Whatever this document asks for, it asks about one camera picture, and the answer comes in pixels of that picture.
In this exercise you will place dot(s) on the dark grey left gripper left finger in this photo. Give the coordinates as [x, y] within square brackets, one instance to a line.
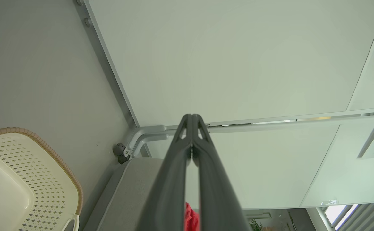
[167, 192]

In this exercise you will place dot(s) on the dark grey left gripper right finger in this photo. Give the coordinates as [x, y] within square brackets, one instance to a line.
[216, 192]

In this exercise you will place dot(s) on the red white jersey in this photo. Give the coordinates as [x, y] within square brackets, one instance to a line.
[191, 221]

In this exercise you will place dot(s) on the cream perforated laundry basket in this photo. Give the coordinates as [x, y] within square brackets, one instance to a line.
[29, 179]

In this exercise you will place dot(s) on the grey fabric sofa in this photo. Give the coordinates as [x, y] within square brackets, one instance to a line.
[129, 199]

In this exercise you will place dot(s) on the green potted plant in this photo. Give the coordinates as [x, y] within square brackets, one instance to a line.
[255, 226]

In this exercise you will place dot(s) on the black caster wheel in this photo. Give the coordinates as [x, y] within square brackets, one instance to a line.
[119, 152]

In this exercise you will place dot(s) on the grey metal partition leg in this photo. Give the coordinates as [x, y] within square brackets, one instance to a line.
[145, 131]

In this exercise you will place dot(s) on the grey window blinds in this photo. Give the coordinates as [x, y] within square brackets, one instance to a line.
[366, 218]

